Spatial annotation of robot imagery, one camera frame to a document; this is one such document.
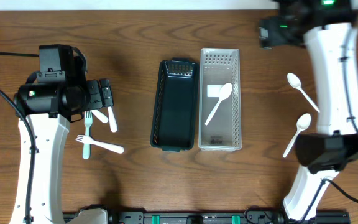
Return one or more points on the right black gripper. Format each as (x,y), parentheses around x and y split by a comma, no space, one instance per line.
(278,32)

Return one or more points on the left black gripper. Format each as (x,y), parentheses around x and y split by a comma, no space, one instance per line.
(106,93)

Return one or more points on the white plastic spoon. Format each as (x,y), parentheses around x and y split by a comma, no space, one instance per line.
(112,120)
(295,83)
(224,93)
(302,124)

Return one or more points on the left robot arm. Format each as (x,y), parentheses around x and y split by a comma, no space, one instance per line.
(47,102)

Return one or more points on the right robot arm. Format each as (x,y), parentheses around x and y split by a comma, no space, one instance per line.
(327,29)

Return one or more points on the pale green plastic fork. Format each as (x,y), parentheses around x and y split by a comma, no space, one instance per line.
(88,123)

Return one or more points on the white plastic fork upper left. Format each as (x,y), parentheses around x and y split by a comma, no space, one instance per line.
(102,117)

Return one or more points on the white plastic fork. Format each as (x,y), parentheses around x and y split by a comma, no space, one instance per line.
(102,117)
(89,140)

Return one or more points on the white plastic fork lower left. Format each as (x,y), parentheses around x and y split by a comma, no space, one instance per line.
(89,140)

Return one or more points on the dark green plastic basket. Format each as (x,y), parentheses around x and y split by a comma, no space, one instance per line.
(176,100)

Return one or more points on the white label in clear basket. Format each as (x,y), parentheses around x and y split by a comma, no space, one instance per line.
(213,91)

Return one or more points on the clear plastic basket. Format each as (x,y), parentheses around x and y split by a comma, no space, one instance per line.
(223,133)

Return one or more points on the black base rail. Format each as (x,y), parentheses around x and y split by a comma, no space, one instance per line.
(251,215)

